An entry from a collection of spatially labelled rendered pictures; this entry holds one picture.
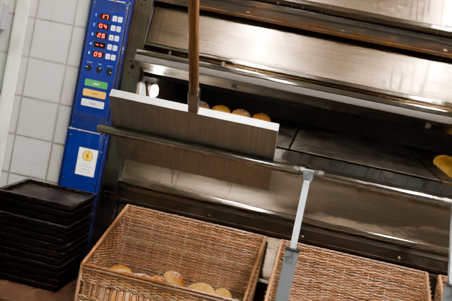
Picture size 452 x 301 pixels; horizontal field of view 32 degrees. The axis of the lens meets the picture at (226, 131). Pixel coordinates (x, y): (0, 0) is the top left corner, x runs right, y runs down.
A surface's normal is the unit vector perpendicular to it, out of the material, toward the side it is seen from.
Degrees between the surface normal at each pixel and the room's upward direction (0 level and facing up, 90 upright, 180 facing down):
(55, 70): 90
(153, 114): 139
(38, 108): 90
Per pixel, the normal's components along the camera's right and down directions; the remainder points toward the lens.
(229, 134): -0.23, 0.79
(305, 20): -0.13, 0.07
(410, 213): -0.05, -0.26
